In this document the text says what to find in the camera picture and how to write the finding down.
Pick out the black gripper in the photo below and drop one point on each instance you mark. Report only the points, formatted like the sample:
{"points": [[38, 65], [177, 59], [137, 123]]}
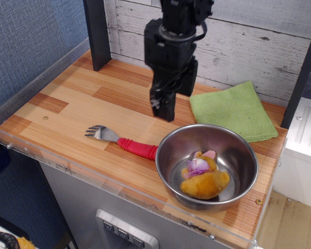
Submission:
{"points": [[172, 62]]}

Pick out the red handled metal fork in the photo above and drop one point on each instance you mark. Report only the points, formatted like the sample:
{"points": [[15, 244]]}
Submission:
{"points": [[105, 134]]}

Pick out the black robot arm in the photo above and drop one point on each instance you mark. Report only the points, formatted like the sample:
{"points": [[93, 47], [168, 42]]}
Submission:
{"points": [[184, 20]]}

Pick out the green cloth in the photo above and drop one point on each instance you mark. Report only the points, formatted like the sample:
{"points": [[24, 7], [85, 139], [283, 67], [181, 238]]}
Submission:
{"points": [[238, 109]]}

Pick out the stainless steel bowl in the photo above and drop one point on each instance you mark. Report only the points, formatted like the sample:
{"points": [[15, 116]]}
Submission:
{"points": [[233, 155]]}

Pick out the brown plush toy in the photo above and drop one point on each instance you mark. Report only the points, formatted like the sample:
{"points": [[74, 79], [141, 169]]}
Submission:
{"points": [[202, 178]]}

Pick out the clear acrylic guard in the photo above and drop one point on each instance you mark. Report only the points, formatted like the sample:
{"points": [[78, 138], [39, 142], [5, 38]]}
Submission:
{"points": [[50, 94]]}

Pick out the white aluminium block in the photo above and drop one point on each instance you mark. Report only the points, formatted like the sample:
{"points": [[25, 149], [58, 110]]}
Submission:
{"points": [[293, 174]]}

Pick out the grey control panel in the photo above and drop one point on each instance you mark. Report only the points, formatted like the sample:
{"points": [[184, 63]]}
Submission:
{"points": [[118, 233]]}

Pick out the black left post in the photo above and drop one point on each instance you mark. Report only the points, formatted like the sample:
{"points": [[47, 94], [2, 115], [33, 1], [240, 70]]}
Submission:
{"points": [[97, 32]]}

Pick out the black post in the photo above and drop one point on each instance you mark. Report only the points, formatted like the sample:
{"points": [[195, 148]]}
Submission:
{"points": [[97, 32], [298, 90]]}

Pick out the black right post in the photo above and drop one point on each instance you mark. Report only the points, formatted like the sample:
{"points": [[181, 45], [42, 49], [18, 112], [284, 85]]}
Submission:
{"points": [[298, 90]]}

